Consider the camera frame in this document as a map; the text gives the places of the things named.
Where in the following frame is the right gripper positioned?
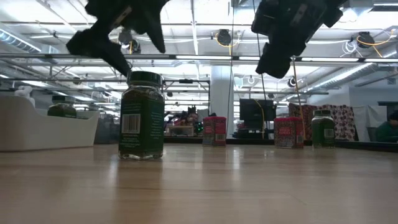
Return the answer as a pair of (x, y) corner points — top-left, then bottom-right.
(250, 0), (345, 80)

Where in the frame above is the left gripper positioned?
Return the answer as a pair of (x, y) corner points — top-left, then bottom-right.
(66, 0), (171, 78)

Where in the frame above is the green-lidded glass spice jar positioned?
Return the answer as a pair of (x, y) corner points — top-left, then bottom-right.
(47, 95), (78, 119)
(311, 109), (336, 149)
(118, 70), (165, 161)

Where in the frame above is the red-lidded spice tin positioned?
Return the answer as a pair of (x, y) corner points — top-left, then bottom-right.
(274, 116), (305, 149)
(201, 116), (228, 147)

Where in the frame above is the white plastic bin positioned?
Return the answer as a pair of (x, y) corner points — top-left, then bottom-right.
(0, 94), (100, 152)

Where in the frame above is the long overhead light bar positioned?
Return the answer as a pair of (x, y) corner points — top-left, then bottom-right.
(0, 52), (398, 63)

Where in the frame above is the black monitor screen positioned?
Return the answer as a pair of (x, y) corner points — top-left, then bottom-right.
(239, 98), (277, 131)

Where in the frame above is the floral patterned cloth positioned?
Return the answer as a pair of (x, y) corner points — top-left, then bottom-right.
(288, 103), (358, 141)

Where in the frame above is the white round column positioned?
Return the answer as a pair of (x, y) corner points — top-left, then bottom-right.
(210, 65), (235, 139)

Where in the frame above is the white cloth sheet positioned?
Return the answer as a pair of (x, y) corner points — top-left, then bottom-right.
(353, 105), (388, 142)

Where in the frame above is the person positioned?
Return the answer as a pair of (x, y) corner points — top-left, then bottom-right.
(183, 107), (200, 125)
(375, 110), (398, 143)

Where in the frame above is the black ceiling cable reel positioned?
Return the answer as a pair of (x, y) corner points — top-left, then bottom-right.
(216, 29), (233, 47)
(356, 30), (376, 49)
(119, 29), (142, 54)

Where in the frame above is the silver ventilation duct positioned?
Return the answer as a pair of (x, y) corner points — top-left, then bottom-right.
(0, 28), (43, 54)
(306, 62), (382, 93)

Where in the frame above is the thin hanging cable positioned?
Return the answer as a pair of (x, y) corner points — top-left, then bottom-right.
(226, 0), (236, 139)

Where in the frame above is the black stand frame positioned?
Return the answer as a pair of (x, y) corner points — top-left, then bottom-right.
(162, 78), (211, 118)

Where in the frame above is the black table frame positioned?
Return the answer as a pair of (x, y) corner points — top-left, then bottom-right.
(163, 135), (398, 154)

